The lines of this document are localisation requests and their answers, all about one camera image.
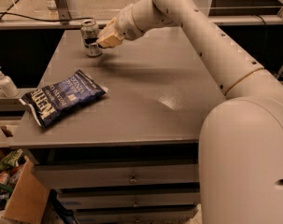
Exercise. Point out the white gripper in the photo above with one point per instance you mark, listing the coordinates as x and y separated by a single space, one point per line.
126 24

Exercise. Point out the black rxbar chocolate bar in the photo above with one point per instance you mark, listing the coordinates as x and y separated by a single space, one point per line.
89 41

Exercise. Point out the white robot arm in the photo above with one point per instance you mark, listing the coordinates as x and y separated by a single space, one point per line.
241 140

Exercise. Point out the silver 7up soda can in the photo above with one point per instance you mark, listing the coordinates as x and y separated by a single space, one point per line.
90 29

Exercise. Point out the blue kettle chips bag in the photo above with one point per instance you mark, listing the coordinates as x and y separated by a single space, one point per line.
50 103

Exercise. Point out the white pump sanitizer bottle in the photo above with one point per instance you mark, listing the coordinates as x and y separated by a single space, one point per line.
7 86

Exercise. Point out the grey drawer cabinet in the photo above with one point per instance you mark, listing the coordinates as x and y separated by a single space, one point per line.
130 156

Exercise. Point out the green snack bag in box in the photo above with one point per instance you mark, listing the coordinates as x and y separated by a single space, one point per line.
11 160

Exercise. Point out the red snack packet in box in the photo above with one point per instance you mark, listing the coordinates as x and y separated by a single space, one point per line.
4 177

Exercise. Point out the cardboard box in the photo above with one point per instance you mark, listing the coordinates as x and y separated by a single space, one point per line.
28 200

